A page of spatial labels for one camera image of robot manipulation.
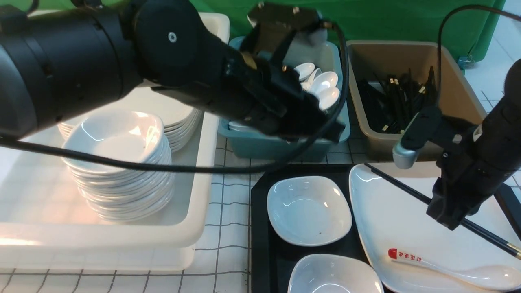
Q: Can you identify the stack of white square plates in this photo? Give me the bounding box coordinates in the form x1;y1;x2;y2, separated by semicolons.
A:
58;87;203;155

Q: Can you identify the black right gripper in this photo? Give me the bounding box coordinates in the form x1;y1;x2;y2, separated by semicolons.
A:
427;138;509;231

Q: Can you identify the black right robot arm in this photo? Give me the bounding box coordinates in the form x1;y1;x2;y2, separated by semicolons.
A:
427;61;521;230

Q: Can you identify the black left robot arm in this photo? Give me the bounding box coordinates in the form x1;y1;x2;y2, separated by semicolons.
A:
1;0;345;142

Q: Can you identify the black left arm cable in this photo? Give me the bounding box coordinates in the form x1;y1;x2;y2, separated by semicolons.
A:
0;20;350;175

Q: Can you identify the pile of black chopsticks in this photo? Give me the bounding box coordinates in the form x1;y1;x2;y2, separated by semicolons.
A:
357;66;438;135

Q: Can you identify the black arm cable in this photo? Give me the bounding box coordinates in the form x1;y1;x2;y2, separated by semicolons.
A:
0;20;350;175
436;4;521;108

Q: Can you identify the stack of white small bowls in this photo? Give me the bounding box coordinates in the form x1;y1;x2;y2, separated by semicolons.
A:
63;110;175;223

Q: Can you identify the pile of white ceramic spoons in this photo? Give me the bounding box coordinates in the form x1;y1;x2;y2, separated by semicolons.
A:
228;62;340;133

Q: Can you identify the black plastic serving tray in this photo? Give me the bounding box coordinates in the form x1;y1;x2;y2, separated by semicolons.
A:
250;164;521;293

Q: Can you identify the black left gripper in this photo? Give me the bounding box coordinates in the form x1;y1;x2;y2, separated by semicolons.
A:
220;52;345;142

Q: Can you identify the brown plastic bin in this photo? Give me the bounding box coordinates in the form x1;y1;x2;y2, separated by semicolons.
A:
346;39;487;161

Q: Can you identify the white checkered table cloth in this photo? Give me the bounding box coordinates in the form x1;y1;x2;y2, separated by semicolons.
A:
0;37;521;293

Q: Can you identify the large white plastic tub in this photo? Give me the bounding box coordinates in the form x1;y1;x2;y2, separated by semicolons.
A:
0;11;230;272

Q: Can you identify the teal plastic bin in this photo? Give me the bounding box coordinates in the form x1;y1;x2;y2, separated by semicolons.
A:
218;39;343;162

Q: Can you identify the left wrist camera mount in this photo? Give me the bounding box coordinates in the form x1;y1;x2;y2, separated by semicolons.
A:
239;1;333;66

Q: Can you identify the large white square rice plate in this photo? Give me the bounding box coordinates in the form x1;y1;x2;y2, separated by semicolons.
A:
349;164;521;293

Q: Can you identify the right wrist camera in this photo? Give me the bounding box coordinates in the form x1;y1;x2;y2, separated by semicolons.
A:
393;106;462;169

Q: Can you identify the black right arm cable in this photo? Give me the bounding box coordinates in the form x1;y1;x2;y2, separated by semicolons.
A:
436;4;521;108

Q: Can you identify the white small bowl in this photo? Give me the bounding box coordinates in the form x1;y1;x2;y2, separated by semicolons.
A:
288;254;385;293
267;176;353;247

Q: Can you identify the green cloth backdrop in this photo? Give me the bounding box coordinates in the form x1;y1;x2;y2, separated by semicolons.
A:
37;0;506;61

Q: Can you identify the black chopstick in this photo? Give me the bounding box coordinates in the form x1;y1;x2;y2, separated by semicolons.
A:
364;163;521;260

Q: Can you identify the white spoon with red tip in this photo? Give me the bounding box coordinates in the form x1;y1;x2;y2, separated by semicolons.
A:
387;248;521;292

